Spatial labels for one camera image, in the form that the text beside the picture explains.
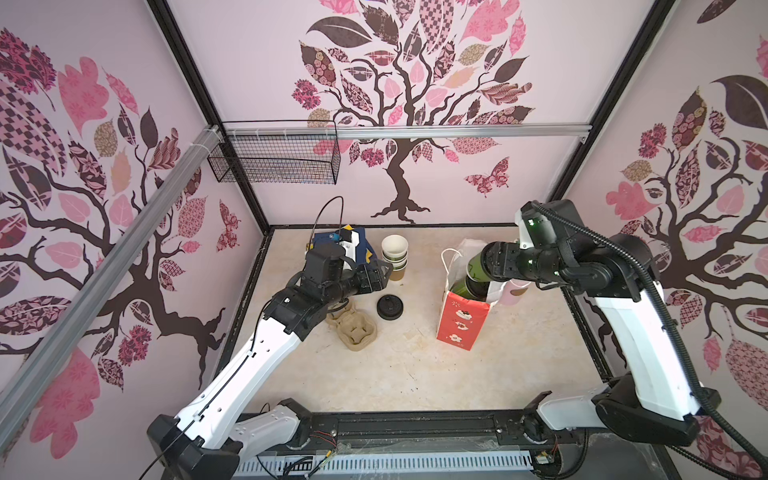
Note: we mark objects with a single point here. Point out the green paper coffee cup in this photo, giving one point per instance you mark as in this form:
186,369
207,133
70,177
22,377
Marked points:
474,283

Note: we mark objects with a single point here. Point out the black wire basket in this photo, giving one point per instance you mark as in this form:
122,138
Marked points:
278,151

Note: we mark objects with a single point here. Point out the stack of paper cups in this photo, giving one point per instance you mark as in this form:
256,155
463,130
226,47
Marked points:
395,250

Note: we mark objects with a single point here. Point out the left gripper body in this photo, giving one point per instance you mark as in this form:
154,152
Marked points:
354,282

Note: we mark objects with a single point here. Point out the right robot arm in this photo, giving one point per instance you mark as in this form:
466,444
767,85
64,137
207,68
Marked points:
660,398

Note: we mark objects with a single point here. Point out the white cable duct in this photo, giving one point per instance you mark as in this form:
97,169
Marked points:
358,465

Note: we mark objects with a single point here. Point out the aluminium frame bar back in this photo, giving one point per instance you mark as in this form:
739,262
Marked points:
412,132

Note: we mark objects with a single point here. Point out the aluminium frame bar left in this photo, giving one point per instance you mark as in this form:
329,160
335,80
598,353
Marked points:
35,375

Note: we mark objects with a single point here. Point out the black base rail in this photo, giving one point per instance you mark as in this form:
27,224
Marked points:
555,453

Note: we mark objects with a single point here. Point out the red white paper bag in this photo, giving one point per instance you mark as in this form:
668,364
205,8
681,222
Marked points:
461,320

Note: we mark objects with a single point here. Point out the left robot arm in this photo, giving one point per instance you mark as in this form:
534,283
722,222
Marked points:
208,439

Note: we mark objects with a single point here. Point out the pink cylinder holder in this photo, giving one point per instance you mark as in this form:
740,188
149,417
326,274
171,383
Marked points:
513,292

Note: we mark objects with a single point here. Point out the blue napkin stack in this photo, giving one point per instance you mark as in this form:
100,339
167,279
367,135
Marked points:
353,240

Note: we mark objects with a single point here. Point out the pulp cup carrier tray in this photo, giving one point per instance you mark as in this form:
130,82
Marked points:
355,328

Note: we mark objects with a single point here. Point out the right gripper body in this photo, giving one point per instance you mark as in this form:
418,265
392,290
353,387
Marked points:
512,263

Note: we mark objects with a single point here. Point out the aluminium frame bar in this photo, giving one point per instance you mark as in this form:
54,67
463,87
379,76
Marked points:
412,132
35,375

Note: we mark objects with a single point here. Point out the stack of black lids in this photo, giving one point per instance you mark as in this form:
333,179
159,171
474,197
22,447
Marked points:
389,307

